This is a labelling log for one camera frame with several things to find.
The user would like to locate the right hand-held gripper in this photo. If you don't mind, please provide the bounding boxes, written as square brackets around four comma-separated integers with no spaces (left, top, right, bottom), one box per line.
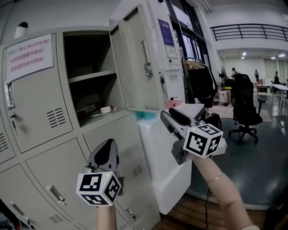
[160,107,224,166]

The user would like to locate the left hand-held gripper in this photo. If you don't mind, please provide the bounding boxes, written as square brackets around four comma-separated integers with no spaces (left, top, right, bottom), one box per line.
[76,138,125,206]

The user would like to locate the person's left forearm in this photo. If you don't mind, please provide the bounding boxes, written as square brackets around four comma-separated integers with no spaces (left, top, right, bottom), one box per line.
[96,203,117,230]

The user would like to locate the person's right forearm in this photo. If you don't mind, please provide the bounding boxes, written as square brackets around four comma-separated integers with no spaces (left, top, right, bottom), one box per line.
[190,154,256,230]

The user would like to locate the grey vented locker door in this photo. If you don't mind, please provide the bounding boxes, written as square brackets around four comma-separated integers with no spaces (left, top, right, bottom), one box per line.
[83,114,150,204]
[0,163,76,230]
[24,137,92,226]

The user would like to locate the grey metal locker cabinet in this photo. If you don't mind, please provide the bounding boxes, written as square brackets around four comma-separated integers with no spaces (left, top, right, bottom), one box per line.
[0,25,162,230]

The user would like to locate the grey locker door with notice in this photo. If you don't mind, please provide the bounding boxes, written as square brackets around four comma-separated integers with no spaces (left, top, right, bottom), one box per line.
[1,33,74,154]

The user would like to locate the pink cloth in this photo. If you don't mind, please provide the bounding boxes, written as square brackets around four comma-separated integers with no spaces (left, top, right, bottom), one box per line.
[163,99,184,111]

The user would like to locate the teal plastic item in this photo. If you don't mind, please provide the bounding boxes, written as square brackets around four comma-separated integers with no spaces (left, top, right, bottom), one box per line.
[135,111,156,121]

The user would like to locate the black backpack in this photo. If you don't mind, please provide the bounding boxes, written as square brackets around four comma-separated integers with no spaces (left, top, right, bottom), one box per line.
[205,112,223,131]

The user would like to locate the low white cabinet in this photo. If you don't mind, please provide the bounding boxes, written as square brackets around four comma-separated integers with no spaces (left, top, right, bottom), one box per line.
[137,118,193,216]

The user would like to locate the white and red small box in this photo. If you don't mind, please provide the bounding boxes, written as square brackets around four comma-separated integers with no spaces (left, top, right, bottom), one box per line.
[100,106,118,114]

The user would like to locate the black hanging garments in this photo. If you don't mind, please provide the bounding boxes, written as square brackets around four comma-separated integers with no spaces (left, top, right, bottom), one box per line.
[187,65,218,108]

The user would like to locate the white small suitcase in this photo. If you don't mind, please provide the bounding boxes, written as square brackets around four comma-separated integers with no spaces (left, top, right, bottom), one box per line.
[218,89,229,106]

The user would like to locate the black clothes rack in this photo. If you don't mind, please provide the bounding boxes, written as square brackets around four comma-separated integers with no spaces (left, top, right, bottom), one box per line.
[181,56,218,110]

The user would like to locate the tall white kiosk machine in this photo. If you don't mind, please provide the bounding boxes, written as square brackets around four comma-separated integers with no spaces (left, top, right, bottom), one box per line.
[145,0,188,104]

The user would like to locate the black standing fan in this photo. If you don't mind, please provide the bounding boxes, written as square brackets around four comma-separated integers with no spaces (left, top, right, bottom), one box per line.
[219,65,227,91]

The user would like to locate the black office chair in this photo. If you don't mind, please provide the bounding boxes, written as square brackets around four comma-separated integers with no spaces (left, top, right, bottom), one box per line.
[228,73,266,145]

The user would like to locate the purple poster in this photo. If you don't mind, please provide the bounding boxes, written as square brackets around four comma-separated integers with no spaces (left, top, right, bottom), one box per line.
[157,18,176,47]

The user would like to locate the beige floor rug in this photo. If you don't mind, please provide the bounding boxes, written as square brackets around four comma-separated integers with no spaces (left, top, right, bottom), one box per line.
[210,103,273,124]

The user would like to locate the white table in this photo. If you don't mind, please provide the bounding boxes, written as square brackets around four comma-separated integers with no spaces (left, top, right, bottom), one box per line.
[270,84,288,109]

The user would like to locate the black balcony railing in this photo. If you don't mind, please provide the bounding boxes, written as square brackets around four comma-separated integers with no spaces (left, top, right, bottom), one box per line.
[210,23,288,42]

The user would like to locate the white paper notice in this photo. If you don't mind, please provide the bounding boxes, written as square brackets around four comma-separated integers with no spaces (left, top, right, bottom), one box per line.
[5,34,54,82]

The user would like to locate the person's dark clothing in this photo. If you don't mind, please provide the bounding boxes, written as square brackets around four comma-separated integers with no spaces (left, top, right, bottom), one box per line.
[262,203,288,230]

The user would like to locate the thin gold bracelet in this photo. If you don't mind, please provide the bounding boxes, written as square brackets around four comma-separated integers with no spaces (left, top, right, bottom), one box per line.
[206,171,223,185]

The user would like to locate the black cable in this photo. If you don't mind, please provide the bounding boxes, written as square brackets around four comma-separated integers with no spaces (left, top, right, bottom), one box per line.
[203,188,213,230]

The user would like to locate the white dome security camera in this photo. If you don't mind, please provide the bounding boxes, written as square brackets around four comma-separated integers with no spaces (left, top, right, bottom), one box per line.
[14,22,29,39]

